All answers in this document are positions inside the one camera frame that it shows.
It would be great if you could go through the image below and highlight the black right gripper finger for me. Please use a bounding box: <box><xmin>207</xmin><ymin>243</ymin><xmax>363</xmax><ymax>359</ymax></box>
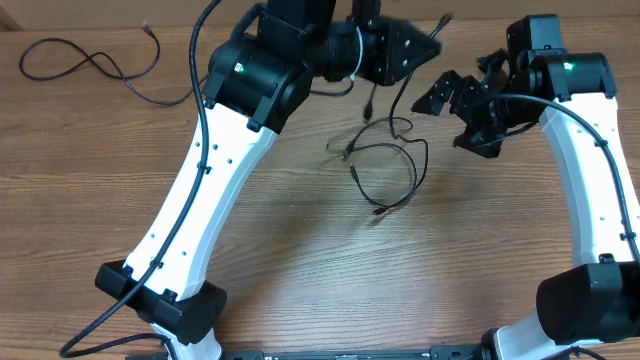
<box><xmin>411</xmin><ymin>70</ymin><xmax>475</xmax><ymax>116</ymax></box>
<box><xmin>453</xmin><ymin>127</ymin><xmax>503</xmax><ymax>159</ymax></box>

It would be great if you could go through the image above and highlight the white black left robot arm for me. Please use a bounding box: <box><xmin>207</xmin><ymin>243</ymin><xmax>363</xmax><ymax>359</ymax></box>
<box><xmin>95</xmin><ymin>1</ymin><xmax>441</xmax><ymax>359</ymax></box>

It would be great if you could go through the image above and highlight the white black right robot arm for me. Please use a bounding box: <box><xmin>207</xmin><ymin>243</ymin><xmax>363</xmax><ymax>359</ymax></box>
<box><xmin>413</xmin><ymin>45</ymin><xmax>639</xmax><ymax>359</ymax></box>

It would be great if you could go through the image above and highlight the black thin cable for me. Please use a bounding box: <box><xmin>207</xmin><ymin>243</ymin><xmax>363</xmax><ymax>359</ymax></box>
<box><xmin>18</xmin><ymin>22</ymin><xmax>209</xmax><ymax>108</ymax></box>
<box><xmin>344</xmin><ymin>116</ymin><xmax>419</xmax><ymax>206</ymax></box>

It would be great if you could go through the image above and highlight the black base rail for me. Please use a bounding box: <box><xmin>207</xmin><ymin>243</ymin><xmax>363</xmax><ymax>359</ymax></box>
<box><xmin>221</xmin><ymin>345</ymin><xmax>492</xmax><ymax>360</ymax></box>

